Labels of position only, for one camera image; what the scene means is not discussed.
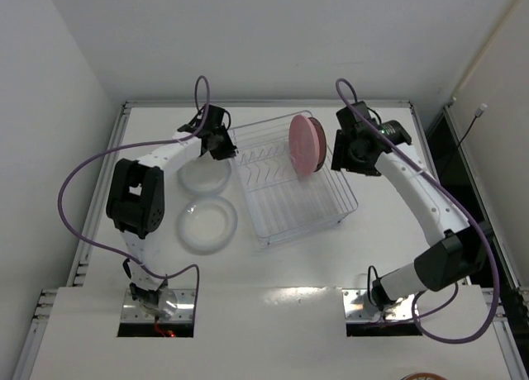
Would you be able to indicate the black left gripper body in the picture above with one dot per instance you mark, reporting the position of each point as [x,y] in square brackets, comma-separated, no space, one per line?
[223,144]

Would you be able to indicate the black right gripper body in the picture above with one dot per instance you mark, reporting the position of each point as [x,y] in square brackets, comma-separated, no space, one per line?
[340,149]

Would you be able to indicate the green rimmed white plate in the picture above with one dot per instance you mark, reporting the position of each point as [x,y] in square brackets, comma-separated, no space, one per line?
[322,146]

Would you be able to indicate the blue rimmed glass plate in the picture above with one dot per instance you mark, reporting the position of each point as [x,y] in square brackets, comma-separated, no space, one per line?
[205,176]
[207,225]

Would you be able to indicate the pink plastic plate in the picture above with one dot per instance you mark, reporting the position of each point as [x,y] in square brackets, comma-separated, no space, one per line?
[303,145]

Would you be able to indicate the white wire dish rack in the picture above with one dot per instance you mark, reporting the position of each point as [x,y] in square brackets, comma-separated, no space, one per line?
[282,204]

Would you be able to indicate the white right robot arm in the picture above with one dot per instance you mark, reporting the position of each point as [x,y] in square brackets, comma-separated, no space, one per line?
[456,249]

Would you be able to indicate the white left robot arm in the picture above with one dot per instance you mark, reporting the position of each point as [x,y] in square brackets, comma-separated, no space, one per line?
[136,200]

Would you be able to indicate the orange rimmed round object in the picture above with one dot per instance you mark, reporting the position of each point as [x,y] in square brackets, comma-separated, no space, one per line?
[423,376]

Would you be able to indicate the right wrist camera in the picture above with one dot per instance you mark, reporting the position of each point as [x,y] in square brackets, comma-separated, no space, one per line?
[347,118]

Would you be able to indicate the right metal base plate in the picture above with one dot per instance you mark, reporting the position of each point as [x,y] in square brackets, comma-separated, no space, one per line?
[360,311]

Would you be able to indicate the metal base plate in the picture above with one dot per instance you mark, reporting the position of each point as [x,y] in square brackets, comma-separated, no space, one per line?
[360,311]
[175,306]

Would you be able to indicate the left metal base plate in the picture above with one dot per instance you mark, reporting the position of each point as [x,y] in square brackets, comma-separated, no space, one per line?
[175,306]

